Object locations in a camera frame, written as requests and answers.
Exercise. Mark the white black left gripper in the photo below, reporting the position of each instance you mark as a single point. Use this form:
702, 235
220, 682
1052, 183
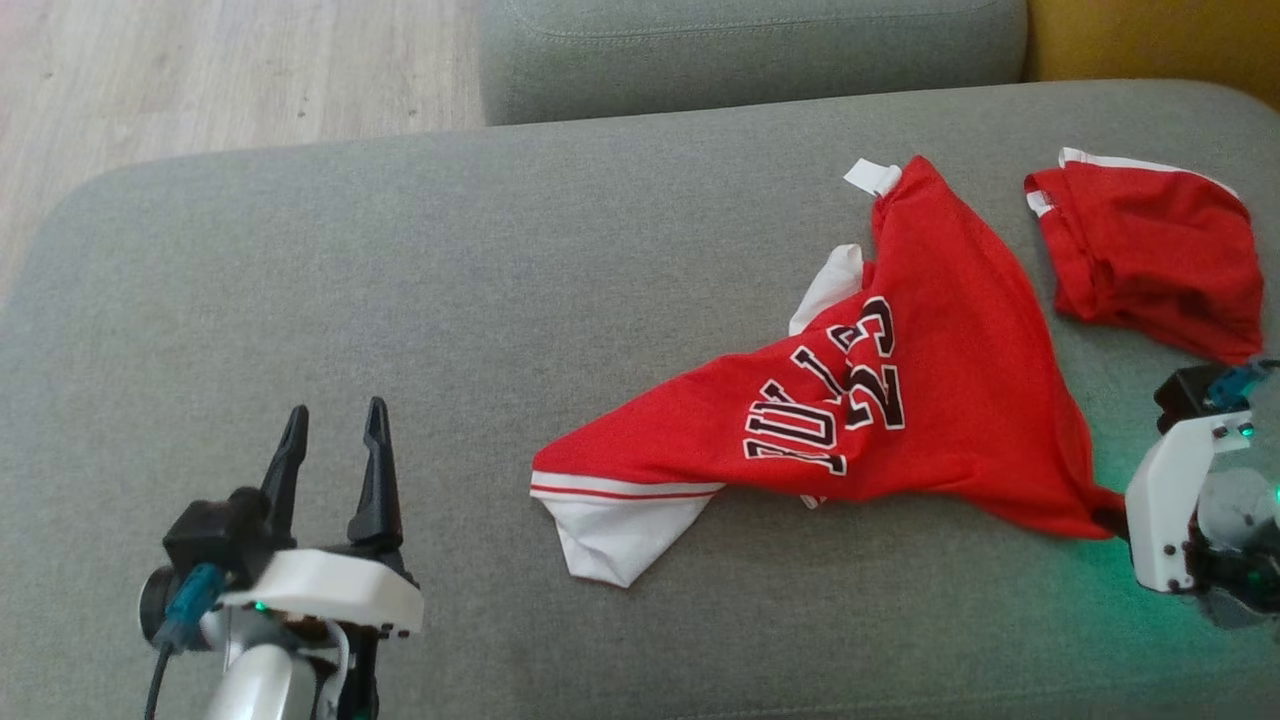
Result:
330, 590

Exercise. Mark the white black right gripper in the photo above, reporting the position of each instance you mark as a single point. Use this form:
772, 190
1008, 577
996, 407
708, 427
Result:
1160, 500

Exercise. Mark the red shorts with white trim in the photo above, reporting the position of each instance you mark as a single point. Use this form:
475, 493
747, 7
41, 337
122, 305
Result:
1160, 250

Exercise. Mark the red printed basketball jersey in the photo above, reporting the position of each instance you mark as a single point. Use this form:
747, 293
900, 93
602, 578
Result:
950, 350

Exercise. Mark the yellow sofa back cushion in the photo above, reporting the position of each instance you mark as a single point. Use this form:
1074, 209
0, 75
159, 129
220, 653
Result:
1150, 35

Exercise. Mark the long grey sofa seat cushion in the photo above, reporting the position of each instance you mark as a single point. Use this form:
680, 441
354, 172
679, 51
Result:
750, 55

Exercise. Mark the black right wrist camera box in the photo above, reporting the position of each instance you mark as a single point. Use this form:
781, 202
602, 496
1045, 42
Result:
1185, 392

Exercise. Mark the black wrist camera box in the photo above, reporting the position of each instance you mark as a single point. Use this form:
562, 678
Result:
1185, 392
215, 535

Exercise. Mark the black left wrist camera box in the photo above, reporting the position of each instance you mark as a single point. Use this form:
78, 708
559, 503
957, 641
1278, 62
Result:
215, 535

